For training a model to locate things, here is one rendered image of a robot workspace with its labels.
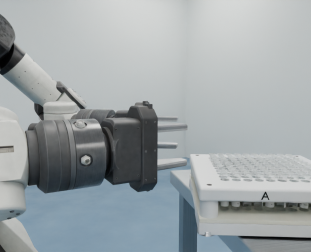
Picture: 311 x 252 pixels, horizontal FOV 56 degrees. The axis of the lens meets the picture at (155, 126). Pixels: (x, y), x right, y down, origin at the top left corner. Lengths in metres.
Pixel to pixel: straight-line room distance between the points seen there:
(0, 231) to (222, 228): 0.47
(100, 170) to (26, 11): 3.47
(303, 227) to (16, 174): 0.38
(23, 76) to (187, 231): 0.60
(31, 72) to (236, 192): 0.64
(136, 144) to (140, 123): 0.03
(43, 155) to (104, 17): 3.86
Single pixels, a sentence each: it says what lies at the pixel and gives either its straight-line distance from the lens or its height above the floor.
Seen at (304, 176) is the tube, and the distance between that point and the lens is 0.50.
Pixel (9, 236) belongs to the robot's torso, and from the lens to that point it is 0.73.
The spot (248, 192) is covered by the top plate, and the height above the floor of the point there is 0.92.
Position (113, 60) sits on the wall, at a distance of 4.13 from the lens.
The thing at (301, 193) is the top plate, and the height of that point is 0.92.
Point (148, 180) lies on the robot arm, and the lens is 0.40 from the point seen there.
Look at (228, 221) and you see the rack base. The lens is 0.45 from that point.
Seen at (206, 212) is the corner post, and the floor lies 0.89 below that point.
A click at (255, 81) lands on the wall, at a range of 4.16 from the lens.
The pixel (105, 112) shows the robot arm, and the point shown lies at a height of 1.03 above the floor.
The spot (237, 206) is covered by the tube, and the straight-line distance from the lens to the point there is 0.49.
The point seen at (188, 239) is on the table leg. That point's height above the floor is 0.69.
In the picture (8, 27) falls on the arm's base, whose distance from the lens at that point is 0.89.
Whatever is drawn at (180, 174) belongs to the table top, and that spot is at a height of 0.86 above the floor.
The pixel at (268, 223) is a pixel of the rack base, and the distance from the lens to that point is 0.47.
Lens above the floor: 1.06
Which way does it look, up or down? 6 degrees down
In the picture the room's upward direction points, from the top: straight up
